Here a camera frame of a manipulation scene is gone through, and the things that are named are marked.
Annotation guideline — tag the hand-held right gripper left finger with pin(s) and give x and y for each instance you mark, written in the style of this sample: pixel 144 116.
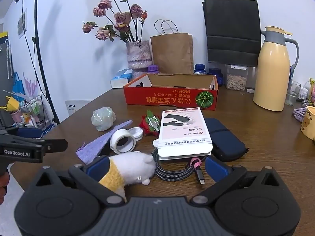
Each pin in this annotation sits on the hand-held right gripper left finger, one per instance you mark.
pixel 96 167

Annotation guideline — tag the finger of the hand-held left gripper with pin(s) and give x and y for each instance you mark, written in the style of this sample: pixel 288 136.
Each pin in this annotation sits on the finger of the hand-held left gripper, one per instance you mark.
pixel 56 145

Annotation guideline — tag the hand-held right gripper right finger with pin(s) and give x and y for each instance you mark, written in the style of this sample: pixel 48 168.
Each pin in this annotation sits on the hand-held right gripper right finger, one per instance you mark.
pixel 217 168

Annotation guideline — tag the purple woven cloth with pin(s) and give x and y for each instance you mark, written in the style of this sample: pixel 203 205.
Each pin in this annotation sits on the purple woven cloth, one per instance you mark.
pixel 96 145

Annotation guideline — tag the navy zip pouch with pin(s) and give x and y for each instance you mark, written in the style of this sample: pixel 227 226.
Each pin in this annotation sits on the navy zip pouch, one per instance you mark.
pixel 225 140

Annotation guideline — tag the white and yellow plush toy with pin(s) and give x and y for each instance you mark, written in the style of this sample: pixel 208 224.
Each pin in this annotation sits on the white and yellow plush toy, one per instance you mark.
pixel 134 167

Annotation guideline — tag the white tape roll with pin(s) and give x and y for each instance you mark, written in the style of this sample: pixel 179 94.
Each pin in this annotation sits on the white tape roll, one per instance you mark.
pixel 117 134

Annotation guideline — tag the iridescent plastic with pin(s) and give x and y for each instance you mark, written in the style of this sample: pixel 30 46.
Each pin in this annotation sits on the iridescent plastic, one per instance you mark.
pixel 103 118

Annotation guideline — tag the white printed glove box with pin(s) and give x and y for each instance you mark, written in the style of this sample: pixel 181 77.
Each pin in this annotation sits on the white printed glove box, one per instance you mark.
pixel 182 127

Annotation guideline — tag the white jar lid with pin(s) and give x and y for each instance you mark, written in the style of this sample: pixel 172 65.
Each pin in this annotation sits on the white jar lid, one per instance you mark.
pixel 138 131

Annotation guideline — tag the red and green hair clip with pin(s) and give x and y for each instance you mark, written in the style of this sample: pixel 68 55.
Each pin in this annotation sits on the red and green hair clip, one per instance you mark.
pixel 150 125

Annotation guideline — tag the red cardboard box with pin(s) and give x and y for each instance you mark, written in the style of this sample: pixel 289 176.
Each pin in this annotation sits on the red cardboard box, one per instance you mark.
pixel 167 98

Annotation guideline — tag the clear glass cup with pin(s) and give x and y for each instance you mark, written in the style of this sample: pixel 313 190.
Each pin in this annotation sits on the clear glass cup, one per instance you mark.
pixel 292 93

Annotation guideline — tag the person's left hand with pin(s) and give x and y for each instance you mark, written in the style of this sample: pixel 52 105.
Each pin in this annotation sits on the person's left hand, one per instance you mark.
pixel 3 186

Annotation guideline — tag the white labelled panel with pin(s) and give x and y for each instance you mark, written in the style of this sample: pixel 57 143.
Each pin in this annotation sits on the white labelled panel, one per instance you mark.
pixel 73 107

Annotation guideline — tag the blue gift bag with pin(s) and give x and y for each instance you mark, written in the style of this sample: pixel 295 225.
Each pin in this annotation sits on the blue gift bag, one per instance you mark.
pixel 18 88

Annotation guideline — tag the pink feathery decoration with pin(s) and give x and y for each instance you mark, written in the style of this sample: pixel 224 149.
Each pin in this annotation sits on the pink feathery decoration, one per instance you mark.
pixel 30 86

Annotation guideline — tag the small white cap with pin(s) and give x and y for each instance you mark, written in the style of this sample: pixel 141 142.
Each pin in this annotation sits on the small white cap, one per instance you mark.
pixel 250 90

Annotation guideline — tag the blue tissue box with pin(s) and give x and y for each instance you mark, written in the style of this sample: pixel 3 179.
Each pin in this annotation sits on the blue tissue box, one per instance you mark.
pixel 118 80

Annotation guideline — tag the clear seed container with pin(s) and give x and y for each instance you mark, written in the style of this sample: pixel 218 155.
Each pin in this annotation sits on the clear seed container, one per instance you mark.
pixel 236 80

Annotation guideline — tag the black light stand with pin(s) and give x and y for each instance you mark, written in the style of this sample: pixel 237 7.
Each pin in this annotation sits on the black light stand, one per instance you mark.
pixel 39 54

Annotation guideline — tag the dark blue bottle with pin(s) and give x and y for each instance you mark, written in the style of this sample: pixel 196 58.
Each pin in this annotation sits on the dark blue bottle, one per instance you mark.
pixel 216 75

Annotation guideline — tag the blue lid white label bottle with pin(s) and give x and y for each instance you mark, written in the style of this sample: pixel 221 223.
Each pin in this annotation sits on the blue lid white label bottle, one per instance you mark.
pixel 199 68

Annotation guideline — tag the yellow bear mug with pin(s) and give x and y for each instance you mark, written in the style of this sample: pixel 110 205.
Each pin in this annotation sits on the yellow bear mug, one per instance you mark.
pixel 308 125

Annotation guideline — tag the yellow thermos jug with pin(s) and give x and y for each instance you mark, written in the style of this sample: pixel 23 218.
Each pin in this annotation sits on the yellow thermos jug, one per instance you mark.
pixel 270 78

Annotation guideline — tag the purple lid bottle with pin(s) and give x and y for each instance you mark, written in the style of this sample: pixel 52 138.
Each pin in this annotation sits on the purple lid bottle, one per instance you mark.
pixel 153 68

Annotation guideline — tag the pink mottled vase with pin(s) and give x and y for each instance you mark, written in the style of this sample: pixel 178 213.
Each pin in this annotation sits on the pink mottled vase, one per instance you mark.
pixel 139 54

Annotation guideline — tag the brown paper bag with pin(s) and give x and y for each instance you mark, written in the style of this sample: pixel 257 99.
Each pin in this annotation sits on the brown paper bag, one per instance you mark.
pixel 172 54

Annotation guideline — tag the small pink figurine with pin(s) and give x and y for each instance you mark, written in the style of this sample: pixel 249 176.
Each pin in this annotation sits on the small pink figurine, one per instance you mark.
pixel 312 91

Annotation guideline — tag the black paper bag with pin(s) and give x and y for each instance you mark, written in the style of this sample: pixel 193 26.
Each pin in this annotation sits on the black paper bag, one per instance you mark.
pixel 231 29

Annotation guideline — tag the dried rose bouquet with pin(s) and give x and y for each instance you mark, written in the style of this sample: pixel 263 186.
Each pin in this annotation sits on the dried rose bouquet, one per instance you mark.
pixel 123 19

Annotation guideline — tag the wall photo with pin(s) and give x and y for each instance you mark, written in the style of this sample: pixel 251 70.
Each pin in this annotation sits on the wall photo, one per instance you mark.
pixel 22 23

